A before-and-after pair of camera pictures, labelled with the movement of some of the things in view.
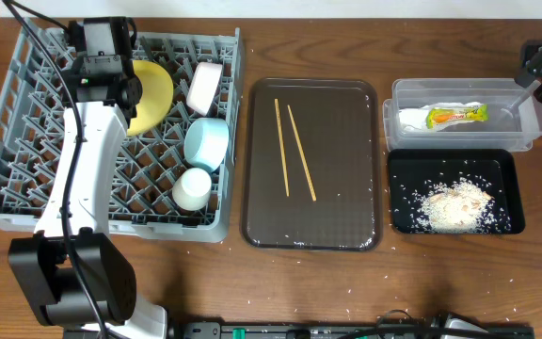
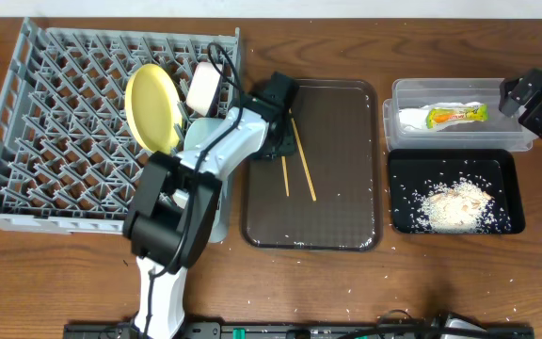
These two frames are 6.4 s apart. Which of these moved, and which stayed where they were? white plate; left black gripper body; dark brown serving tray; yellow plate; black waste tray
Moved: yellow plate; left black gripper body
Stayed: white plate; black waste tray; dark brown serving tray
